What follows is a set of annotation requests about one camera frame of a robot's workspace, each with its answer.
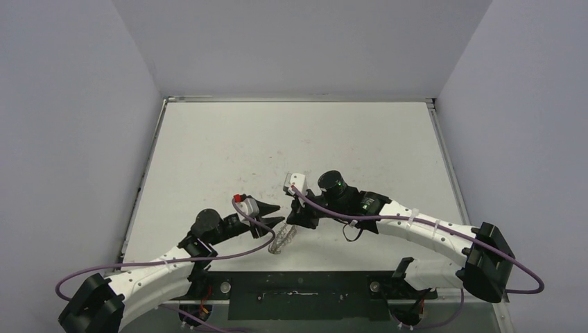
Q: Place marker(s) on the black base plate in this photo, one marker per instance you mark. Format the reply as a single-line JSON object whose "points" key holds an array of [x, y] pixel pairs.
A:
{"points": [[308, 295]]}

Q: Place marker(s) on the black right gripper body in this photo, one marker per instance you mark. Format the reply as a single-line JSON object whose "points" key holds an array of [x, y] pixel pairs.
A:
{"points": [[300, 214]]}

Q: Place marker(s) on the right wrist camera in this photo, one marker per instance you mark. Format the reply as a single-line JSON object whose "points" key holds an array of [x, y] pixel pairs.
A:
{"points": [[295, 180]]}

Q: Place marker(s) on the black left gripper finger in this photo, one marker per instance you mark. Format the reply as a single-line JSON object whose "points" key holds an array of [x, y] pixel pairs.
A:
{"points": [[266, 209], [265, 225]]}

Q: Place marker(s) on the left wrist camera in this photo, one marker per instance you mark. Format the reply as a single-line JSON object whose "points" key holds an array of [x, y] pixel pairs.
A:
{"points": [[246, 205]]}

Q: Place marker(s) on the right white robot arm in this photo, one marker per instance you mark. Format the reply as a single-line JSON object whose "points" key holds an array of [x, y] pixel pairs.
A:
{"points": [[477, 259]]}

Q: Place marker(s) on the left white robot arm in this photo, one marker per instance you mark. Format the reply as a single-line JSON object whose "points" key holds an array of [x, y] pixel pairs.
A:
{"points": [[108, 304]]}

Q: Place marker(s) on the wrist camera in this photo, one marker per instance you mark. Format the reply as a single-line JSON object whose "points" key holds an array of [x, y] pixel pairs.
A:
{"points": [[295, 180], [246, 205]]}

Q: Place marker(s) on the metal disc with keyrings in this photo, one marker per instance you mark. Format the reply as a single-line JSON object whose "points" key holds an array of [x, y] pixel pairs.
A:
{"points": [[284, 236]]}

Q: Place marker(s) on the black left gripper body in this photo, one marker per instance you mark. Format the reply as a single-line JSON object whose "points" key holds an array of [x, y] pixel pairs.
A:
{"points": [[231, 230]]}

